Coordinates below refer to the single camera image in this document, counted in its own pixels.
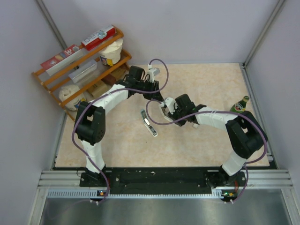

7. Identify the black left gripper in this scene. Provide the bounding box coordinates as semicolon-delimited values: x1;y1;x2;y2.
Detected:
135;79;164;102

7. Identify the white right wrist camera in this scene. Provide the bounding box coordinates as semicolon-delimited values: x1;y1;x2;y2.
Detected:
160;97;178;114

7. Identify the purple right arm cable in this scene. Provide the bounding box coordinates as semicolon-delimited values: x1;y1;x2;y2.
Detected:
145;100;268;204

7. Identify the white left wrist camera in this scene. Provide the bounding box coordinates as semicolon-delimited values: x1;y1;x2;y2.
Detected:
147;64;160;83

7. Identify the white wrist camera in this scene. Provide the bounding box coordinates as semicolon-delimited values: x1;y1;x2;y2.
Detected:
147;64;160;83
160;97;178;114

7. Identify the brown cardboard box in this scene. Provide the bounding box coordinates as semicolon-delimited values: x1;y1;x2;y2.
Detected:
87;80;111;98

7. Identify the grey slotted cable duct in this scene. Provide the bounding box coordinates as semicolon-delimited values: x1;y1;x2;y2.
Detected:
46;187;237;199

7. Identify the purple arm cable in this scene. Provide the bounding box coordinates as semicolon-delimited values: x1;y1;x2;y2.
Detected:
71;58;170;203
145;100;268;204

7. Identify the green glass bottle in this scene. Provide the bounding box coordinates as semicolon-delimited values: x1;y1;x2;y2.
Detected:
230;96;250;113

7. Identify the white staple box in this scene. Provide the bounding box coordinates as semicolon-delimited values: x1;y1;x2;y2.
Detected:
159;104;173;122

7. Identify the red white foil box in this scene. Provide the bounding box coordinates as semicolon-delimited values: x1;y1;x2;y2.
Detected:
81;25;116;51

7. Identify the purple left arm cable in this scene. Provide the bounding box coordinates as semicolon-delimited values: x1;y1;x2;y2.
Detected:
71;58;170;203

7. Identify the light blue stapler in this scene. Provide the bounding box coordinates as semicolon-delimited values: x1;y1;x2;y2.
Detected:
140;109;158;137

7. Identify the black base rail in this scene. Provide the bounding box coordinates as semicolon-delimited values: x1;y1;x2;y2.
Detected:
80;167;246;195

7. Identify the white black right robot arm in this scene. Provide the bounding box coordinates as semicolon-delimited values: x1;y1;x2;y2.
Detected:
161;94;268;186

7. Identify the dark brown box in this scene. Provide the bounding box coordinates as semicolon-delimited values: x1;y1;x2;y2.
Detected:
101;68;126;86

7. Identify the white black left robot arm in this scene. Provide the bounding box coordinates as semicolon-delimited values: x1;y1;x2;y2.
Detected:
71;65;164;186

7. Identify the red white wrap box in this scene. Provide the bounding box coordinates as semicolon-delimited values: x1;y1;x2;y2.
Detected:
40;45;84;76

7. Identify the silver foil box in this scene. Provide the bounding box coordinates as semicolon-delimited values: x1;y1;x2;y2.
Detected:
68;60;97;83

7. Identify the orange wooden shelf rack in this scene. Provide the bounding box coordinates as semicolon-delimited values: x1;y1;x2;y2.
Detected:
33;25;132;120

